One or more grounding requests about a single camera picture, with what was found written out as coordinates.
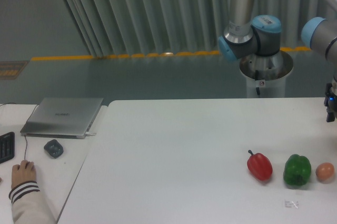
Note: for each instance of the person's hand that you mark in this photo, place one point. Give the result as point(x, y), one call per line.
point(22, 173)

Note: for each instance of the cream sleeve forearm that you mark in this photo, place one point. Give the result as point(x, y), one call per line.
point(29, 204)

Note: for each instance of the silver closed laptop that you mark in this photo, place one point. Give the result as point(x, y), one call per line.
point(69, 118)

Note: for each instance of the white usb plug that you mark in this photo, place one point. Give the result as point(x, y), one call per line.
point(89, 134)

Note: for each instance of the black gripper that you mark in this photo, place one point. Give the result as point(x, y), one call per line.
point(330, 100)

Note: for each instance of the green bell pepper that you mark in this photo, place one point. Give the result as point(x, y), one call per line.
point(297, 170)

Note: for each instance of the red bell pepper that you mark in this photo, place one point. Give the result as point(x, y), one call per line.
point(259, 166)

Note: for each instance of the small transparent label sticker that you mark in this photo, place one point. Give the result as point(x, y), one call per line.
point(293, 204)

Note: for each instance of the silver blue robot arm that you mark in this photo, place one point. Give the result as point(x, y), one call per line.
point(256, 43)

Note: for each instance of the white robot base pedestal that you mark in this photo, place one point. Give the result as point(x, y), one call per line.
point(266, 76)

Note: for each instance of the dark grey small device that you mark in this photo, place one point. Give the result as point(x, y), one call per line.
point(54, 149)

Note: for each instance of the brown egg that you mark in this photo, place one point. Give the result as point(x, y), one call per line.
point(325, 171)

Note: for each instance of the black keyboard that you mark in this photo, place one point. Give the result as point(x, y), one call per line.
point(7, 147)

